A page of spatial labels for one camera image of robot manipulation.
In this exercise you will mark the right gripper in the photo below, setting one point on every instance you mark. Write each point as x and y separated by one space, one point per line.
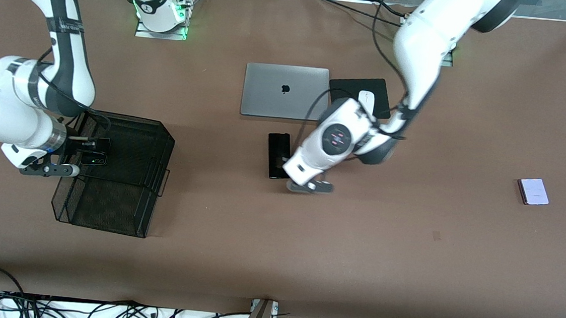
72 149

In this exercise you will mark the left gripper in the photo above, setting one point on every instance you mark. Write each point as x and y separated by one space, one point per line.
285 159

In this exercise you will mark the small black phone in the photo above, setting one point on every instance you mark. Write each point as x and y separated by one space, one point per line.
95 158

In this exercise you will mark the long black phone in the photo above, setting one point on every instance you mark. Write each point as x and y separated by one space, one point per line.
277 148

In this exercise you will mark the lavender folding phone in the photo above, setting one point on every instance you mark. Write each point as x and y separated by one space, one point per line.
534 191

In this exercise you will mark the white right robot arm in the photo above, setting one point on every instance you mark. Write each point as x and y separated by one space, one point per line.
65 35

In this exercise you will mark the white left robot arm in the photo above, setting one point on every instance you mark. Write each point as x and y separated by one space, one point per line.
424 38

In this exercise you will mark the black mesh desk organizer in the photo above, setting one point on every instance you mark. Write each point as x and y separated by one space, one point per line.
118 201

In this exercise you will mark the grey closed laptop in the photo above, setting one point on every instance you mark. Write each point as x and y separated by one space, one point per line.
273 92

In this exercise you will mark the black mouse pad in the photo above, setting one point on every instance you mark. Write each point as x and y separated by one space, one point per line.
344 85

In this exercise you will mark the white computer mouse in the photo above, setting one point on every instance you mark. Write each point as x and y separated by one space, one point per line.
366 99

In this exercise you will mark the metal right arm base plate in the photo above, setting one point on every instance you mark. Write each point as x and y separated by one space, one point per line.
144 33

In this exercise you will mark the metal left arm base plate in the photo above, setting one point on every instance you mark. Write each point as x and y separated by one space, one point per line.
447 62

